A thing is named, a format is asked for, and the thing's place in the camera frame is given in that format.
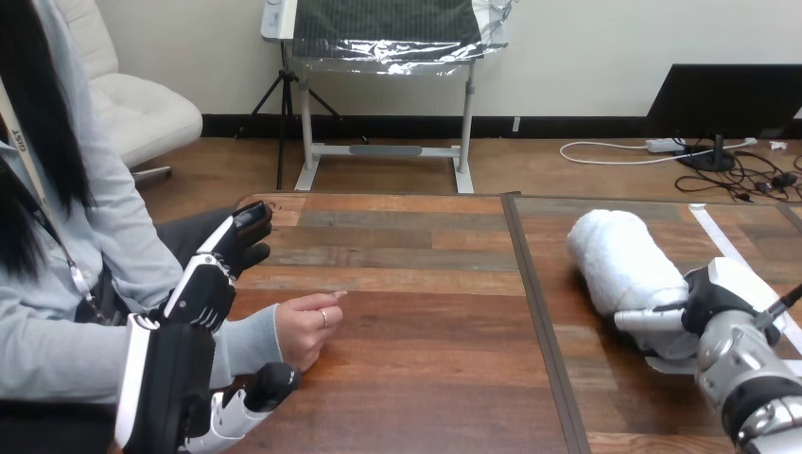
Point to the person's body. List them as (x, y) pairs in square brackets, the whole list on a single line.
[(75, 207)]

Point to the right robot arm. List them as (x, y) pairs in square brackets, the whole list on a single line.
[(745, 376)]

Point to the foil sheet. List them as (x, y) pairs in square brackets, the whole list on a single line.
[(388, 31)]

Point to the white cushioned chair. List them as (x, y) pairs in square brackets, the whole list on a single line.
[(138, 106)]

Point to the dark screen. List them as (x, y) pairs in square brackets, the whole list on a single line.
[(720, 100)]

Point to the black tripod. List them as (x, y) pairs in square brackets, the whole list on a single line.
[(285, 94)]

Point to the white desk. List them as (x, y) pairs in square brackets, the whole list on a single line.
[(382, 150)]

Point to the white power strip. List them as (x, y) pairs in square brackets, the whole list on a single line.
[(665, 145)]

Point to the white towel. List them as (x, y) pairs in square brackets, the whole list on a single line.
[(620, 263)]

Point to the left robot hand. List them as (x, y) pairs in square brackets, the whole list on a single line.
[(169, 376)]

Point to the person's hand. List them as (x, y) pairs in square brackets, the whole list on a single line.
[(304, 332)]

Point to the person's forearm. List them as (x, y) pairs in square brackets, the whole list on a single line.
[(247, 344)]

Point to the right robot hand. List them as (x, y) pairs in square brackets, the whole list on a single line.
[(714, 301)]

